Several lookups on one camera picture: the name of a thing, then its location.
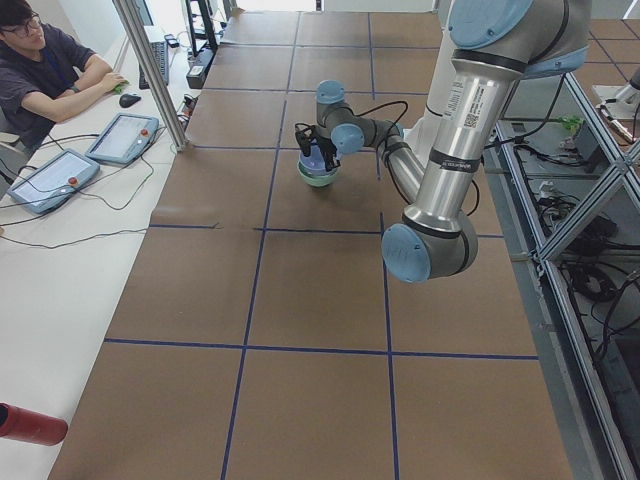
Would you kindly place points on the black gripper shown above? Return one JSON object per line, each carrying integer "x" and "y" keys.
{"x": 327, "y": 152}

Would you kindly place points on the blue bowl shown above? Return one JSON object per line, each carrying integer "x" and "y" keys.
{"x": 314, "y": 165}

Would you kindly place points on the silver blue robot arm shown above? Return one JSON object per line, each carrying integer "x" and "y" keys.
{"x": 487, "y": 48}

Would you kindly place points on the green bowl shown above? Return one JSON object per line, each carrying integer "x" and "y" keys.
{"x": 317, "y": 180}

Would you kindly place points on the blue tape strip lengthwise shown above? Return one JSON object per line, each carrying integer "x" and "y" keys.
{"x": 262, "y": 230}

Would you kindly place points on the far teach pendant tablet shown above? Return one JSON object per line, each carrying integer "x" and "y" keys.
{"x": 124, "y": 139}

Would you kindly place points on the teach pendant tablet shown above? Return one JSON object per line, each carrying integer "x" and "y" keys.
{"x": 52, "y": 184}
{"x": 124, "y": 139}

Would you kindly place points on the black computer mouse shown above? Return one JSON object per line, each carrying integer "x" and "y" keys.
{"x": 127, "y": 100}

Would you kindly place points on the near teach pendant tablet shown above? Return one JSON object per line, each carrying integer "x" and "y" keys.
{"x": 52, "y": 184}

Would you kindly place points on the seated man with glasses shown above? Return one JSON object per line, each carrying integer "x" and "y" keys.
{"x": 46, "y": 76}

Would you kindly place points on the blue tape strip crosswise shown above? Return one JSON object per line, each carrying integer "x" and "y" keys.
{"x": 333, "y": 351}

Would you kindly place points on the red cylinder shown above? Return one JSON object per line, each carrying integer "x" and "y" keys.
{"x": 31, "y": 427}

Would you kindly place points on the aluminium frame post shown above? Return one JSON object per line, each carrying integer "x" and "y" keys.
{"x": 134, "y": 28}

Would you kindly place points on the aluminium frame rack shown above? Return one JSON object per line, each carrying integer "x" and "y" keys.
{"x": 568, "y": 200}

